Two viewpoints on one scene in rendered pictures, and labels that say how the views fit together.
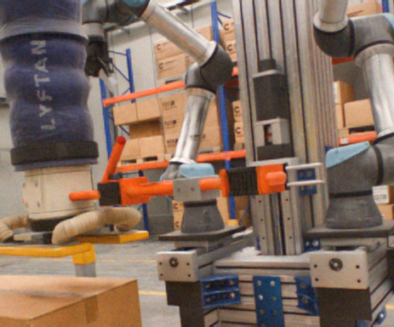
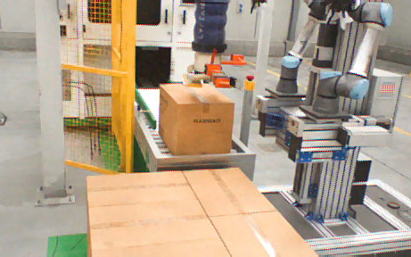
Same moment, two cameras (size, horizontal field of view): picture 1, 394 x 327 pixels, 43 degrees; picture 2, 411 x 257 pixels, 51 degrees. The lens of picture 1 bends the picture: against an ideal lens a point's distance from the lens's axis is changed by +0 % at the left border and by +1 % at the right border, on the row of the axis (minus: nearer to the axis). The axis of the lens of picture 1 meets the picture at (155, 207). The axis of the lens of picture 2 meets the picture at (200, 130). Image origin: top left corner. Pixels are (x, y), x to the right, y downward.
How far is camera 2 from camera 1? 1.79 m
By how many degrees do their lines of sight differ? 40
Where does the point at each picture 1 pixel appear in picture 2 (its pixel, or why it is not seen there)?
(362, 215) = (322, 107)
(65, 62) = (212, 12)
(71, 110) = (210, 31)
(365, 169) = (328, 86)
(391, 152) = (342, 81)
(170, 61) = not seen: outside the picture
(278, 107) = (324, 41)
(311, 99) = (343, 40)
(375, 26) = (373, 12)
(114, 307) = (218, 111)
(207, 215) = (285, 84)
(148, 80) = not seen: outside the picture
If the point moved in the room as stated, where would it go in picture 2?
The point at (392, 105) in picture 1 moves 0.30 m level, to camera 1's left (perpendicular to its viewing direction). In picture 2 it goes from (358, 57) to (308, 50)
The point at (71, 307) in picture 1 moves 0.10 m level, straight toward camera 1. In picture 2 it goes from (196, 105) to (188, 108)
